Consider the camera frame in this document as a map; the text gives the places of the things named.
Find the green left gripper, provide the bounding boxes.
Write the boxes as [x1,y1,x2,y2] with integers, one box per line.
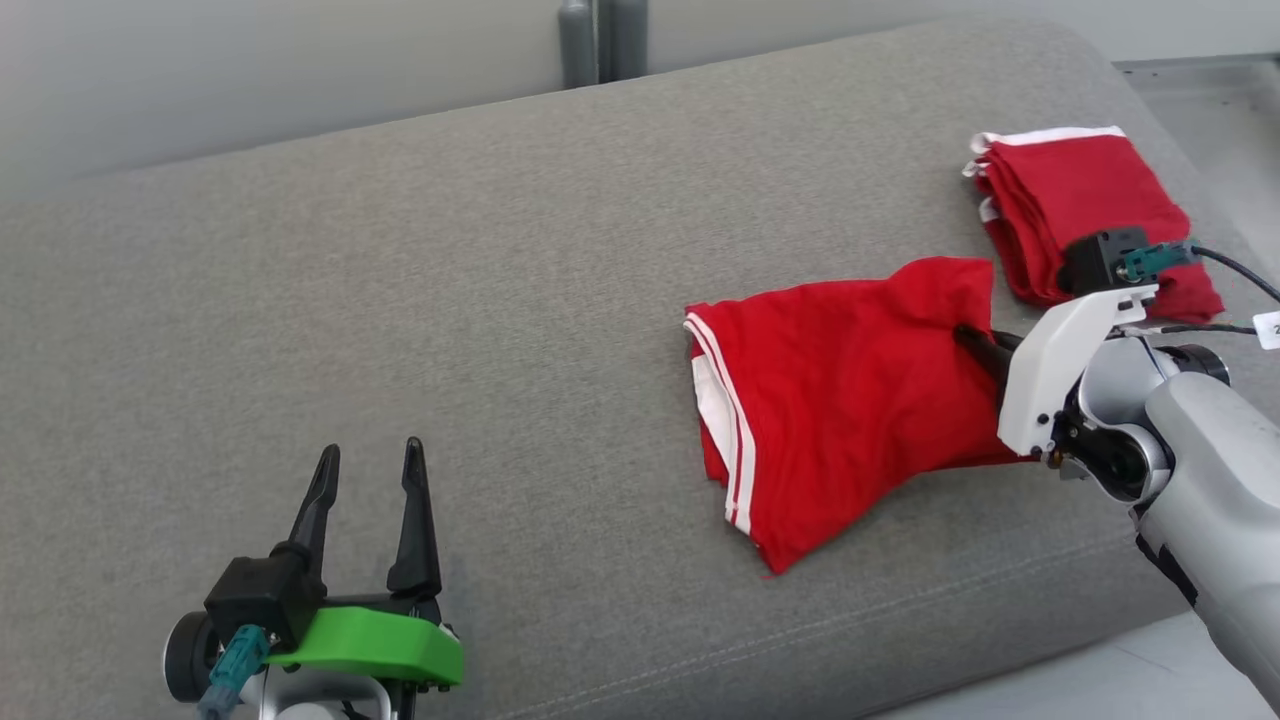
[265,437,465,690]

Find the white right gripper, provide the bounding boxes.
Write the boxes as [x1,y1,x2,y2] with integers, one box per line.
[952,285,1160,457]

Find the red basketball jersey white trim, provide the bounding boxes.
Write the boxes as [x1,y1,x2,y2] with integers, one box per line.
[684,256,1041,577]

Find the red shorts with white band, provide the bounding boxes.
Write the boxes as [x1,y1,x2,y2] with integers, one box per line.
[962,125,1227,325]

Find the grey fabric sofa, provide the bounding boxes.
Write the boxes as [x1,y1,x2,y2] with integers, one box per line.
[0,18,1280,720]

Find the black cable with teal plug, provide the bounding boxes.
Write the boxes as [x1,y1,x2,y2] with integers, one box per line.
[197,625,272,720]
[1120,238,1280,303]

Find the grey double metal post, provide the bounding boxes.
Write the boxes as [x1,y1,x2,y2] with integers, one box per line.
[557,0,650,90]

